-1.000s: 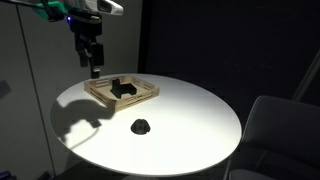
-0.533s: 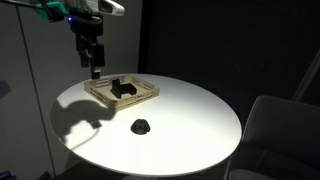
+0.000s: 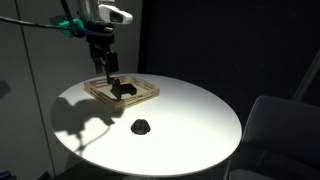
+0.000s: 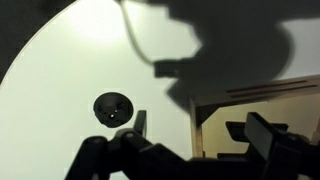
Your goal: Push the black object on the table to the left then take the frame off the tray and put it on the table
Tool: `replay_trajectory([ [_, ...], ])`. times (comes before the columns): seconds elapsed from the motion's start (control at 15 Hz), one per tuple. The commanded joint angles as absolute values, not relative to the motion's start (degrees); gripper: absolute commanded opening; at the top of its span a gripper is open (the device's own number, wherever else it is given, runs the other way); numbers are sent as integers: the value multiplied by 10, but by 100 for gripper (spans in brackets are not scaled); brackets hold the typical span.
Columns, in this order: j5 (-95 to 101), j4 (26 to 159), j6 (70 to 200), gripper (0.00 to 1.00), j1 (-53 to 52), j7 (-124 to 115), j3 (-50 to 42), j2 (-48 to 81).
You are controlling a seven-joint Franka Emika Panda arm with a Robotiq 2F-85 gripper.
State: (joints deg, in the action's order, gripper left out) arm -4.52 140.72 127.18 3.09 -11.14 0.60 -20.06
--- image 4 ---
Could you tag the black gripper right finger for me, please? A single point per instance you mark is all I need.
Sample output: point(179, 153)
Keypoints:
point(283, 156)

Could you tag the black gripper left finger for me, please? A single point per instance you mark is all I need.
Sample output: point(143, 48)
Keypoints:
point(133, 156)

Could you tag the black round dome object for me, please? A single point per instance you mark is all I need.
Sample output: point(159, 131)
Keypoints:
point(113, 109)

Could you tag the black angular frame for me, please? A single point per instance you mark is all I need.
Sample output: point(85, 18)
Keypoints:
point(236, 131)

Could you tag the wooden slatted tray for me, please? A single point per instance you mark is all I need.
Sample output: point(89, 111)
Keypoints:
point(213, 101)

